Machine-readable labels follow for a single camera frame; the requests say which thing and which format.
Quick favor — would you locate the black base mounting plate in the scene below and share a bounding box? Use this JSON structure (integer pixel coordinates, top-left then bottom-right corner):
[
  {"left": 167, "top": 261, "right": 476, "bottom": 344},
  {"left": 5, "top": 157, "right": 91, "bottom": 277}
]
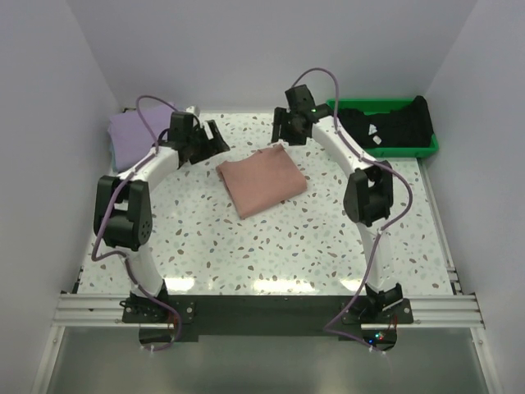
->
[{"left": 120, "top": 295, "right": 414, "bottom": 345}]

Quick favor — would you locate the aluminium frame rail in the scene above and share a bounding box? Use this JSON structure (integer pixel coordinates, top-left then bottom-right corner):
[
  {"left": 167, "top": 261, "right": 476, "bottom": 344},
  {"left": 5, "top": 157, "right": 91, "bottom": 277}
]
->
[{"left": 53, "top": 294, "right": 485, "bottom": 328}]

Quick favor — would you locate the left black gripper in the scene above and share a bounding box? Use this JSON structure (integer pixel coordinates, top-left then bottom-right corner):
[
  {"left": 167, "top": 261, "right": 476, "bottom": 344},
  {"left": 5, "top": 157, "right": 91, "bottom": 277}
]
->
[{"left": 186, "top": 121, "right": 229, "bottom": 165}]

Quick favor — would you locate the folded purple t shirt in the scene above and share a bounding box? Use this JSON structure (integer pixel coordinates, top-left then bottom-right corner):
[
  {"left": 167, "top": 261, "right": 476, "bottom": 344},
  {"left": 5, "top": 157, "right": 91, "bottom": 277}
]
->
[{"left": 107, "top": 104, "right": 173, "bottom": 172}]

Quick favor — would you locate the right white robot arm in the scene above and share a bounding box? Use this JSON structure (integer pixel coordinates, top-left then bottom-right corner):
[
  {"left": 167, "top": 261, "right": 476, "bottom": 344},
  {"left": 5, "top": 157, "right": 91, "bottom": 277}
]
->
[{"left": 272, "top": 85, "right": 403, "bottom": 323}]

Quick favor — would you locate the green plastic bin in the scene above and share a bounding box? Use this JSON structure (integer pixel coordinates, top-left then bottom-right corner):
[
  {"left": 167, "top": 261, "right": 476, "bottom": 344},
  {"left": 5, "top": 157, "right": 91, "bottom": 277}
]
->
[{"left": 325, "top": 96, "right": 440, "bottom": 159}]

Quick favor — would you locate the black t shirt in bin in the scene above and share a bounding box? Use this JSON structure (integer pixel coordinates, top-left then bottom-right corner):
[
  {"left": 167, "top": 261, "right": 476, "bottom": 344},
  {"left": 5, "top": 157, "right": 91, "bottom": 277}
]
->
[{"left": 338, "top": 94, "right": 435, "bottom": 149}]

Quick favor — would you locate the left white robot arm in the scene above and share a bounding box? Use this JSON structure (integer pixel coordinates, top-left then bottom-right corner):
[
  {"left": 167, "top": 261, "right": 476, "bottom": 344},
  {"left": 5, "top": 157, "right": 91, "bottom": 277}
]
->
[{"left": 91, "top": 112, "right": 230, "bottom": 322}]

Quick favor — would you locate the pink printed t shirt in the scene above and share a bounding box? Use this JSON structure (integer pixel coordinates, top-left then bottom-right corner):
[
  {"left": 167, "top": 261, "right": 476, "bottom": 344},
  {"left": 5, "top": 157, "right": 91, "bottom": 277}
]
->
[{"left": 217, "top": 144, "right": 308, "bottom": 219}]

